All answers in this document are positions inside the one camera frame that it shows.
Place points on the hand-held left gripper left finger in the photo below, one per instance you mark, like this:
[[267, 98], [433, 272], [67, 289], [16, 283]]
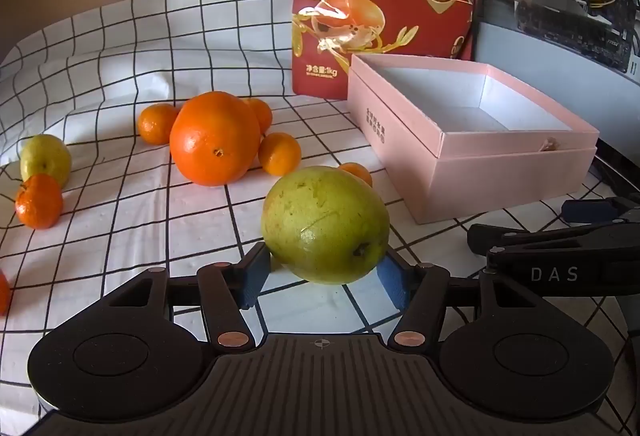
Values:
[[255, 276]]

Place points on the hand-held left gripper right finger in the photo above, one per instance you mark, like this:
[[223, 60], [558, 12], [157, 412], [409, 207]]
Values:
[[392, 286]]

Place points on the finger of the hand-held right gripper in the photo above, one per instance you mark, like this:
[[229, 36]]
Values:
[[500, 238], [590, 211]]

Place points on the pink cardboard box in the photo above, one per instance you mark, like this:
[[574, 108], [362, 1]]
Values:
[[500, 176]]

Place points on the large green pear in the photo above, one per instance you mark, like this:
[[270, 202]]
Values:
[[320, 221]]

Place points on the small mandarin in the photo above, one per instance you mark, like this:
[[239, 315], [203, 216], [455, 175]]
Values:
[[280, 154], [39, 201], [357, 171], [4, 291], [155, 124], [263, 114]]

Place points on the large orange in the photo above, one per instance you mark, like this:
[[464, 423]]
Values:
[[215, 136]]

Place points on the small green pear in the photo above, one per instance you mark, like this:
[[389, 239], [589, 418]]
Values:
[[45, 156]]

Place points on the red snack bag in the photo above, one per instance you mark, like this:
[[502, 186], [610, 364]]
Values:
[[400, 16]]

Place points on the white checkered cloth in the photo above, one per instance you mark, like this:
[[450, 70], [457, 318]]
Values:
[[125, 66]]

